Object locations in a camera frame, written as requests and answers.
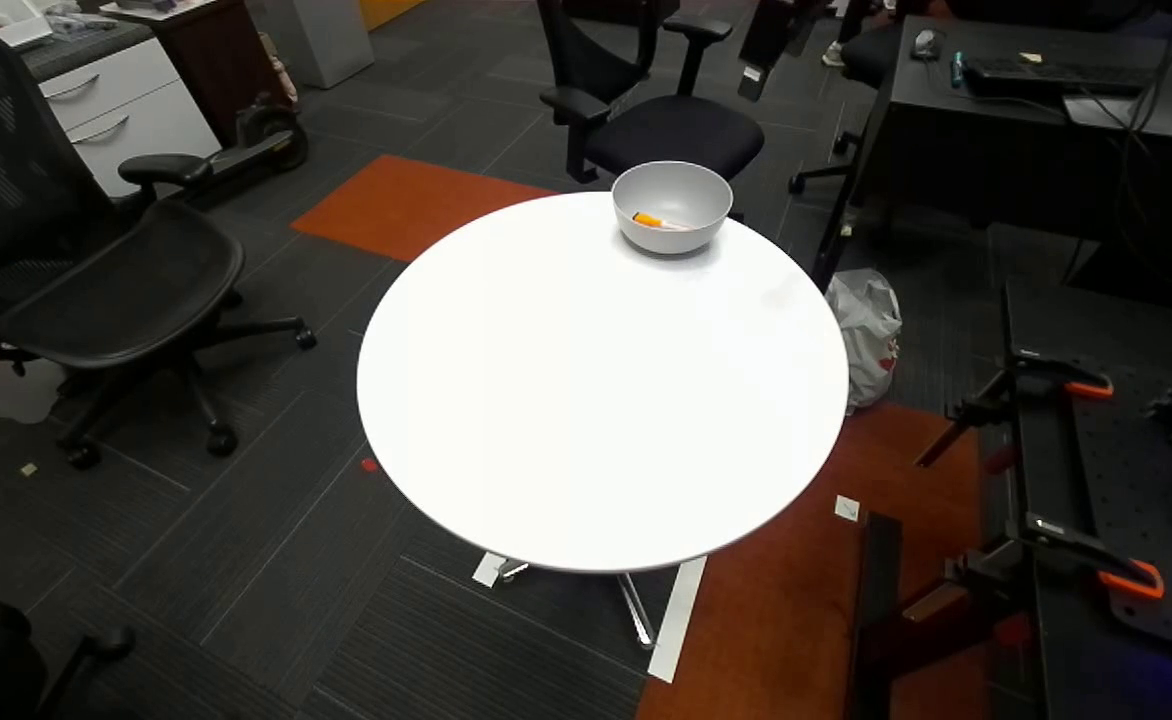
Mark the black mesh office chair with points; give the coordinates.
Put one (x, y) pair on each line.
(118, 285)

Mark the black stand leg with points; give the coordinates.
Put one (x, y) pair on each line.
(876, 612)

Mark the white table base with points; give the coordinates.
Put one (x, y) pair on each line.
(678, 623)

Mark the grey round bowl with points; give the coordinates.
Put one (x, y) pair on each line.
(690, 193)

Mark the black keyboard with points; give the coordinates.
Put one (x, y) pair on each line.
(1064, 72)

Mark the black kick scooter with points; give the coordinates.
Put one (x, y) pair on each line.
(267, 134)

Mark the white plastic bag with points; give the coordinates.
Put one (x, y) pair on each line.
(867, 334)

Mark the grey computer mouse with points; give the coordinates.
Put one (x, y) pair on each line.
(926, 43)

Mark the white red floor object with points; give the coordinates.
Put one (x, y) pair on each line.
(5, 392)

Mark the black orange bar clamp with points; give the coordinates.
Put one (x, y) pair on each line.
(1079, 551)
(1046, 373)

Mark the grey metal cabinet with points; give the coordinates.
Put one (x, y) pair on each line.
(317, 43)

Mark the white drawer cabinet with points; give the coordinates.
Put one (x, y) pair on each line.
(118, 112)

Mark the small white floor tag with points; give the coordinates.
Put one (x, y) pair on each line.
(850, 509)

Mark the dark brown cabinet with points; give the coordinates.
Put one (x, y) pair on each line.
(226, 60)

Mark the black padded office chair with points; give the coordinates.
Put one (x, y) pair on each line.
(678, 134)

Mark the black desk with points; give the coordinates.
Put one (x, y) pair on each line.
(986, 145)

